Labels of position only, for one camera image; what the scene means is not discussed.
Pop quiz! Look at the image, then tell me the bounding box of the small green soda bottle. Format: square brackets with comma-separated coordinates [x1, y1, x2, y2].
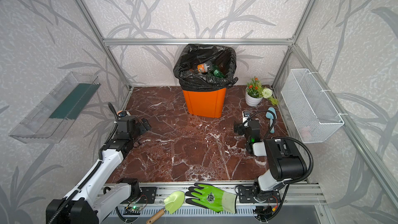
[212, 69, 225, 78]

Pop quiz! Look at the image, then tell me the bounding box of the orange cap bottle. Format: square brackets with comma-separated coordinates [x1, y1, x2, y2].
[193, 61, 214, 74]

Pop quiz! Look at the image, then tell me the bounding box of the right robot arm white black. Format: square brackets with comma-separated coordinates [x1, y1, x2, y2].
[233, 120, 314, 204]

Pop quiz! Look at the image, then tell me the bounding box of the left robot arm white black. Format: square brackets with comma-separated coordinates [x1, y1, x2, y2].
[46, 116, 151, 224]

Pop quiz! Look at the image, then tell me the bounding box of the orange trash bin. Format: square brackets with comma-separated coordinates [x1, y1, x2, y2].
[183, 88, 227, 118]

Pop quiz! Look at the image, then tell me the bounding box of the black bin liner bag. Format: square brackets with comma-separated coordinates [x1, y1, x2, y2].
[173, 44, 238, 92]

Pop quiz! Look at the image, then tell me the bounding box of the light blue garden trowel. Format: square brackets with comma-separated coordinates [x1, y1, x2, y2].
[266, 107, 277, 134]

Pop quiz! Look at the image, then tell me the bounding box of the white pot with flowers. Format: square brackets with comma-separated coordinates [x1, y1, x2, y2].
[245, 77, 279, 107]

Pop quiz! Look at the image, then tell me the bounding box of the green work glove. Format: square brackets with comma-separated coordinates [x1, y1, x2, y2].
[185, 183, 237, 214]

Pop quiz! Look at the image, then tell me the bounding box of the small circuit board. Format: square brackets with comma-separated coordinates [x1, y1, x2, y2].
[123, 204, 146, 216]

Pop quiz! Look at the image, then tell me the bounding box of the light green garden trowel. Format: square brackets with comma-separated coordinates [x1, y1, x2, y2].
[146, 191, 185, 224]

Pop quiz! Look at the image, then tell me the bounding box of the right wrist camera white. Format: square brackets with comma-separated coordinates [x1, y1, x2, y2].
[242, 111, 251, 123]

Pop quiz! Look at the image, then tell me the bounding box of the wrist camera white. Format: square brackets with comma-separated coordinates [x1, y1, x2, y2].
[117, 111, 131, 118]
[242, 111, 251, 123]

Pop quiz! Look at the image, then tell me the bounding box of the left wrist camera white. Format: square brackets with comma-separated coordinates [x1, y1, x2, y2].
[117, 111, 131, 118]

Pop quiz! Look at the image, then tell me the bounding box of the white wire mesh basket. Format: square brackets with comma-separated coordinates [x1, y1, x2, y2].
[282, 68, 344, 143]

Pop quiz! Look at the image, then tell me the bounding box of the clear acrylic wall shelf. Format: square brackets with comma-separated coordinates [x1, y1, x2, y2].
[9, 72, 101, 144]

